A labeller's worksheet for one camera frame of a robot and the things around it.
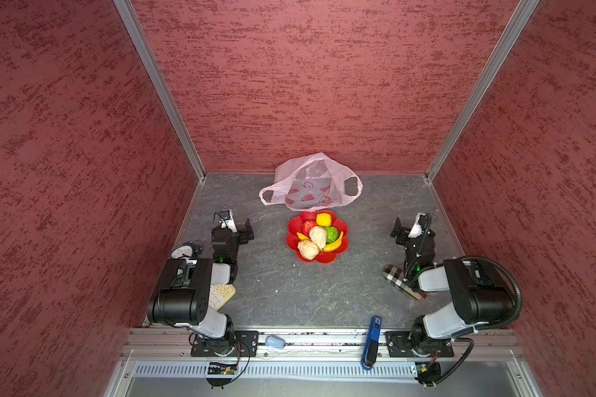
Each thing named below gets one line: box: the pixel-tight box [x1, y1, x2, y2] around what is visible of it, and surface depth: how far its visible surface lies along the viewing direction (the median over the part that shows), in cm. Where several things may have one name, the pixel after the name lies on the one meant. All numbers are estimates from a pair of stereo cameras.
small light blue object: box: [264, 334, 287, 350], surface depth 75 cm
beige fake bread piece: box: [297, 239, 320, 261], surface depth 90 cm
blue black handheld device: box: [360, 315, 383, 371], surface depth 76 cm
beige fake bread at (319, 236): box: [308, 225, 327, 250], surface depth 91 cm
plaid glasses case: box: [382, 263, 423, 301], surface depth 87 cm
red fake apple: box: [302, 219, 318, 236], surface depth 99 cm
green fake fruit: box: [324, 225, 339, 244], surface depth 95 cm
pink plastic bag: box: [258, 152, 364, 212], surface depth 102 cm
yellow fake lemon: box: [315, 212, 332, 227], surface depth 99 cm
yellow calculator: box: [208, 284, 236, 311], surface depth 84 cm
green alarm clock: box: [170, 239, 203, 259], surface depth 91 cm
